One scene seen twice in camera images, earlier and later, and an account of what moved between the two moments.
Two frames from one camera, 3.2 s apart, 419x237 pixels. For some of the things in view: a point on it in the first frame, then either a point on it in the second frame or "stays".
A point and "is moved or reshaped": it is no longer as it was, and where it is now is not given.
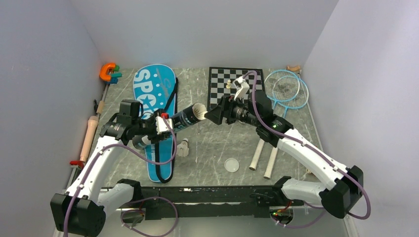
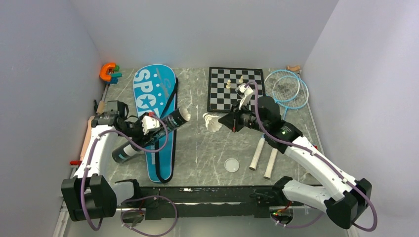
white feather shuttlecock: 199,110 → 186,115
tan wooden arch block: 296,68 stays
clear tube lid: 231,165 stays
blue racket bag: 156,87 stays
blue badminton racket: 279,86 stays
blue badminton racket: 289,92 stays
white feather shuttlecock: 183,148 → 212,122
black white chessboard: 221,82 stays
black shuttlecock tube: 179,120 is moved or reshaped
